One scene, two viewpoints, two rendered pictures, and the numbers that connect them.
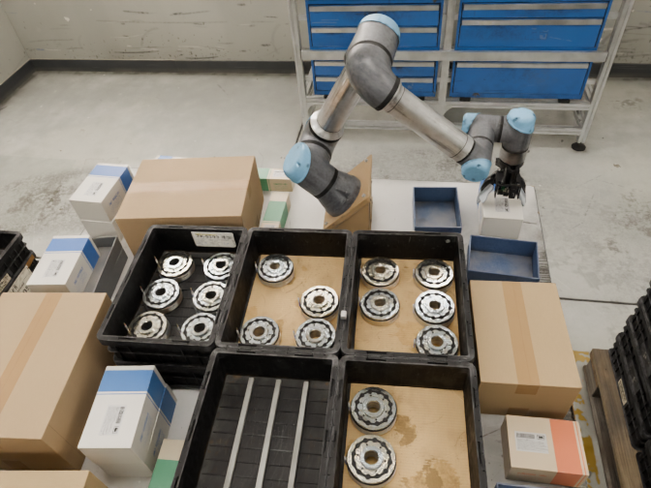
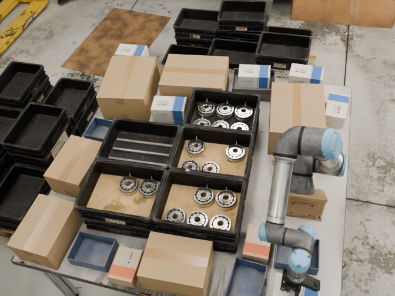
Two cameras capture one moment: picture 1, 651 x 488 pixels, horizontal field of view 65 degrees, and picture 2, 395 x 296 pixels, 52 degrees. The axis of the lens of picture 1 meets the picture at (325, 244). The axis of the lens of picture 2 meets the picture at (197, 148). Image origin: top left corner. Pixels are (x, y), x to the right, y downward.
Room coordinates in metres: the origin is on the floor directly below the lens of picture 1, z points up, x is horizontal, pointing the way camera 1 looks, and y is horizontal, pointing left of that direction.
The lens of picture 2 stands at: (0.93, -1.20, 2.58)
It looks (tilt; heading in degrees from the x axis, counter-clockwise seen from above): 51 degrees down; 97
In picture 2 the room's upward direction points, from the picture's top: 7 degrees counter-clockwise
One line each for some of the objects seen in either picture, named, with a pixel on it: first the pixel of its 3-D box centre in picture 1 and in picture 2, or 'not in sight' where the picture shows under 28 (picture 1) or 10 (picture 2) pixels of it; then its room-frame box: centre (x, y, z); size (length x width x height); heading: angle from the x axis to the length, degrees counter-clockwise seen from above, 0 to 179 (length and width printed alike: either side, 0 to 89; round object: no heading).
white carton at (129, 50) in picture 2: not in sight; (132, 55); (0.28, 1.04, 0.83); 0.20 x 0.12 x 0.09; 169
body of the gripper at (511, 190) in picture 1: (508, 175); (292, 279); (1.18, -0.57, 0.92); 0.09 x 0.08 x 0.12; 166
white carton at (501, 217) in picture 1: (498, 207); (295, 293); (1.21, -0.58, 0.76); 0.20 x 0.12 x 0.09; 166
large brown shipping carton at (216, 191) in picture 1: (196, 207); (295, 118); (1.33, 0.43, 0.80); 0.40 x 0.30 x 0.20; 83
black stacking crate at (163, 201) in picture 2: (406, 302); (200, 205); (0.79, -0.19, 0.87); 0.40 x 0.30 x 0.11; 169
